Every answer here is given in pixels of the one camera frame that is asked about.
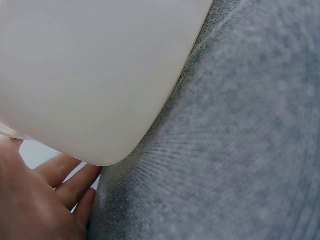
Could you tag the grey knitted cloth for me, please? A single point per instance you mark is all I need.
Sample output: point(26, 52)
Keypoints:
point(225, 140)

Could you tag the person's left hand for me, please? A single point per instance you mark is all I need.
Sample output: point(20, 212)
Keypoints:
point(27, 200)

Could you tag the white plastic container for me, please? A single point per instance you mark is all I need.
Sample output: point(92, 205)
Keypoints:
point(95, 75)

